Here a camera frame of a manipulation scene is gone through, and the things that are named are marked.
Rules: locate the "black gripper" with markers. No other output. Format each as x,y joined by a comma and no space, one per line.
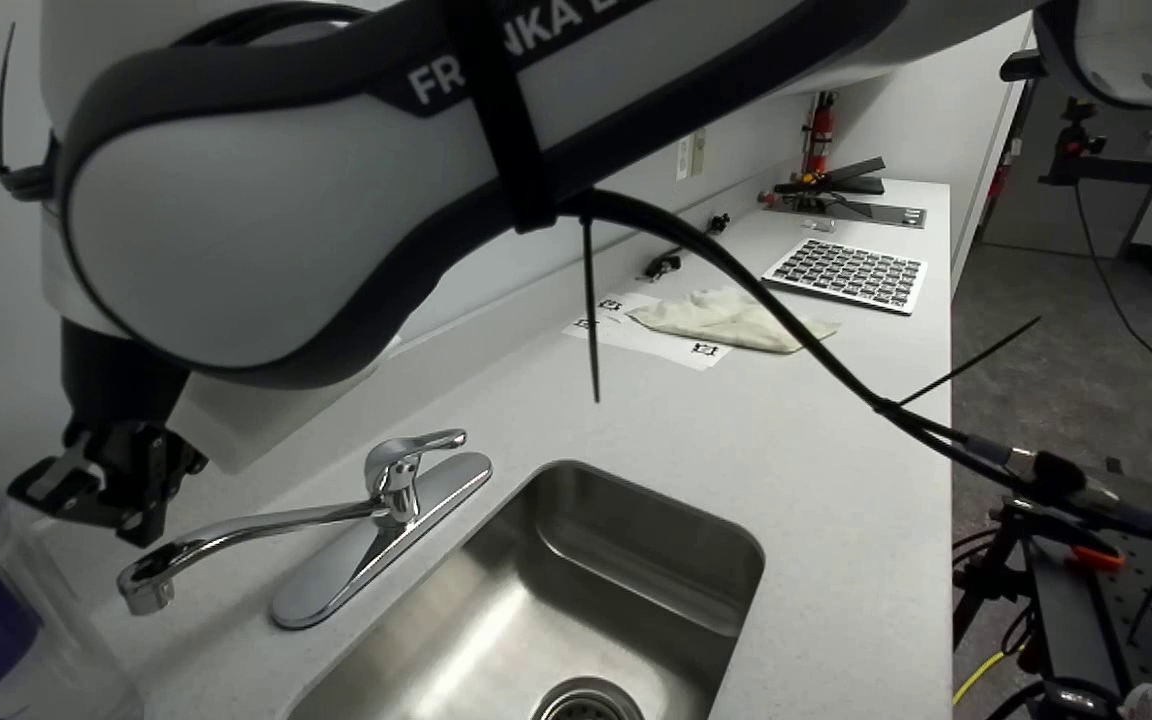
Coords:
122,397

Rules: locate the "chrome sink faucet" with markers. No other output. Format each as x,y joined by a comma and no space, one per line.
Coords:
411,490

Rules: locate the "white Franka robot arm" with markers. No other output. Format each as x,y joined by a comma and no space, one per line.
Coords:
265,190

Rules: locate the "clear plastic water bottle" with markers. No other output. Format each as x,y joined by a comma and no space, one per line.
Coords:
52,666

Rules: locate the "stainless steel sink basin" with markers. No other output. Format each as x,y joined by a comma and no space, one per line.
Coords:
584,596

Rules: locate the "white crumpled cloth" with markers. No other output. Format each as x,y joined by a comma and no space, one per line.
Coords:
719,317

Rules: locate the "black tool set on counter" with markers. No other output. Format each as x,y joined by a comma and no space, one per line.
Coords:
816,181

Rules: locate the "black tripod with cables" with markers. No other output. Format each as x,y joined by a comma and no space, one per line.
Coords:
1072,554

